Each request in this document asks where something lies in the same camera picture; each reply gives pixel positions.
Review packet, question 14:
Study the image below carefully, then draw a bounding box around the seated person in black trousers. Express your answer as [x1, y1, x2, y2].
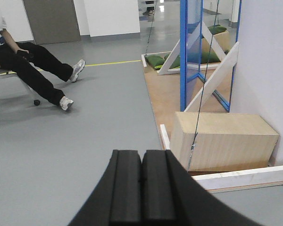
[0, 10, 85, 111]

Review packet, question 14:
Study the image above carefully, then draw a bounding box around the green sandbag outer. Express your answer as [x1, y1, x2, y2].
[145, 55, 165, 70]

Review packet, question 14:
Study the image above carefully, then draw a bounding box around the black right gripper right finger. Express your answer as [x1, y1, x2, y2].
[142, 150, 258, 226]

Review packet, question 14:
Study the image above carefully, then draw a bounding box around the light wooden box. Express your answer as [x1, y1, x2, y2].
[170, 112, 279, 172]

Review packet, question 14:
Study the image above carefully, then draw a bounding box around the near white diagonal brace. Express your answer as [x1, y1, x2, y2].
[184, 42, 240, 112]

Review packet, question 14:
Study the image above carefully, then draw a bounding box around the plywood platform base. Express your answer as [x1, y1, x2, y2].
[144, 66, 283, 193]

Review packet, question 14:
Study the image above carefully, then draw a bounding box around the dark tether rope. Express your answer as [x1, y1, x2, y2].
[144, 0, 159, 56]

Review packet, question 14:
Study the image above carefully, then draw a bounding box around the grey office chair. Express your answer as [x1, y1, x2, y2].
[0, 69, 41, 106]

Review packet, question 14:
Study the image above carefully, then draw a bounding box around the green sandbag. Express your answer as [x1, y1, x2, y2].
[164, 53, 180, 69]
[145, 55, 165, 70]

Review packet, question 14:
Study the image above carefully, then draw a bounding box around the near dark guy rope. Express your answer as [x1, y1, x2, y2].
[186, 0, 220, 171]

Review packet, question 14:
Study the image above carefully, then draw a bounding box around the white diagonal wooden brace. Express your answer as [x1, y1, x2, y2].
[158, 21, 227, 76]

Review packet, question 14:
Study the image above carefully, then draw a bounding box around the white wall panel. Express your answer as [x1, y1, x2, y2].
[230, 0, 283, 166]

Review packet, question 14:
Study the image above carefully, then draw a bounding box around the green sandbag inner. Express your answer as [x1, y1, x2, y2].
[164, 53, 180, 69]

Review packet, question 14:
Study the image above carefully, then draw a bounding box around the white front edge bar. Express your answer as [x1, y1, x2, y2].
[192, 165, 283, 190]

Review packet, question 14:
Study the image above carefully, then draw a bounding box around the grey-brown door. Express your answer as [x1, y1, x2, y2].
[23, 0, 81, 44]

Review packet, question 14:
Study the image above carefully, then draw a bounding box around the white wooden edge bar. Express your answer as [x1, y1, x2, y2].
[141, 54, 147, 67]

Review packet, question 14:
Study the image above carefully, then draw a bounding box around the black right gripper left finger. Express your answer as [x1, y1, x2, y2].
[69, 150, 142, 226]

